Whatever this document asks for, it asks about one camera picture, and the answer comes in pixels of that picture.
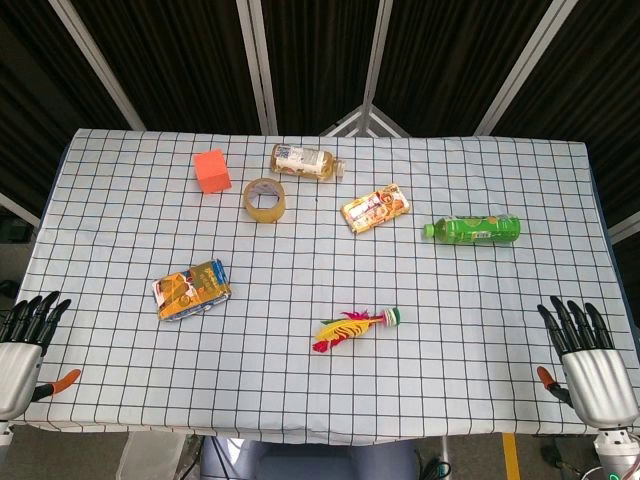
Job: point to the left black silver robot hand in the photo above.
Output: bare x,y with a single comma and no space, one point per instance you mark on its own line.
17,370

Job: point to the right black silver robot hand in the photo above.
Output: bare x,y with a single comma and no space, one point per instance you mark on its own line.
595,380

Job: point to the colourful feather shuttlecock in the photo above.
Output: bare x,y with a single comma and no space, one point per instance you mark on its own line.
350,327

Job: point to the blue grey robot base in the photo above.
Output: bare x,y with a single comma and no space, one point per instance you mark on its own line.
310,462

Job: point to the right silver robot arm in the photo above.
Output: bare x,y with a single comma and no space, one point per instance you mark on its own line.
617,452

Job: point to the green tea plastic bottle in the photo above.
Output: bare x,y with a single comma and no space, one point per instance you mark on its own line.
475,230

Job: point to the blue yellow crushed carton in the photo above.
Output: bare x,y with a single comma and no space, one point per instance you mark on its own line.
192,290

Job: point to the blue white checked tablecloth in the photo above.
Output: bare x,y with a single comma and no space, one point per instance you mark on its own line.
320,390

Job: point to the orange foam cube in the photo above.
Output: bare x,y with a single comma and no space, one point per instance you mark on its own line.
212,172

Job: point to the orange snack food pack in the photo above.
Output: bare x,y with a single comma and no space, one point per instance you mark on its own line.
375,207

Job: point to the brown packing tape roll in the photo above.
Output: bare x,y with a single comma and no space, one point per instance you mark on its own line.
252,210

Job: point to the amber tea plastic bottle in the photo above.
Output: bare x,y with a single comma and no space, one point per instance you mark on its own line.
305,162

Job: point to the white metal frame post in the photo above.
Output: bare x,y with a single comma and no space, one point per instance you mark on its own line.
525,67
376,60
257,67
100,67

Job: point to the white triangular frame brace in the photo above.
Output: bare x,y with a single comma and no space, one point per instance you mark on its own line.
367,122

